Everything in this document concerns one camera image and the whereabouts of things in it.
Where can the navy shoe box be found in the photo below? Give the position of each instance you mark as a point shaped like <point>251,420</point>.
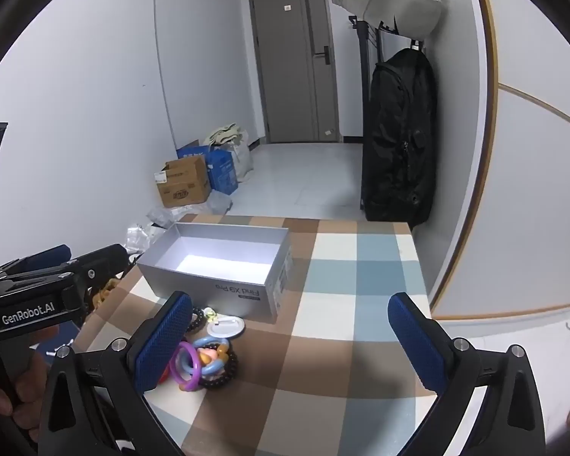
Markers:
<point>64,342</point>

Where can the blue cardboard box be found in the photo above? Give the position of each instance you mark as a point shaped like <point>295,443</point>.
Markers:
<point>221,173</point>

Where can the grey cardboard box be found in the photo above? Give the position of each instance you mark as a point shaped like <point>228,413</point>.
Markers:
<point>261,294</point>

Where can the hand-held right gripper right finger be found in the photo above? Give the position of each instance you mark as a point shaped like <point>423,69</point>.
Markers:
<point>418,342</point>

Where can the beige cloth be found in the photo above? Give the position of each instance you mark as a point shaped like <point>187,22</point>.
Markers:
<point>225,134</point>

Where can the small yellow-green trinket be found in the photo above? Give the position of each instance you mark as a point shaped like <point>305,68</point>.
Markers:
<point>211,314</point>

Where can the round pin badge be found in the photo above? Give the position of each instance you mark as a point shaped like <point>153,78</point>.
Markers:
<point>225,327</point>

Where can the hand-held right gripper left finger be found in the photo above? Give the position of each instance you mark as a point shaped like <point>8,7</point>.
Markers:
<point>164,342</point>

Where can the white plastic bag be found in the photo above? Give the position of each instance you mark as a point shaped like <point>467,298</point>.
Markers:
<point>243,159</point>

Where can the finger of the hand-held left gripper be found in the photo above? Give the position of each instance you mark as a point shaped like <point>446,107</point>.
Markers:
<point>47,255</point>
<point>99,263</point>

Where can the black backpack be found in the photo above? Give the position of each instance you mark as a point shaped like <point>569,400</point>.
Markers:
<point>399,142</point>

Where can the grey door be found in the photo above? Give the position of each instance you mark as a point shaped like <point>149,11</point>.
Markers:
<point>285,80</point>

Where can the checkered tablecloth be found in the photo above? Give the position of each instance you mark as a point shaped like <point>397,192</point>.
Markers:
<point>342,294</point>

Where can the grey poly mailer bag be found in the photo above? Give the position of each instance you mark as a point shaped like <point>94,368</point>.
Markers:
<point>209,206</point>

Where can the black coat rack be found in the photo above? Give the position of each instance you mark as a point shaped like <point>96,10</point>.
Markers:
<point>363,80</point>

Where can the brown cardboard box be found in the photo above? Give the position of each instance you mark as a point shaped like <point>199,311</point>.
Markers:
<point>183,185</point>

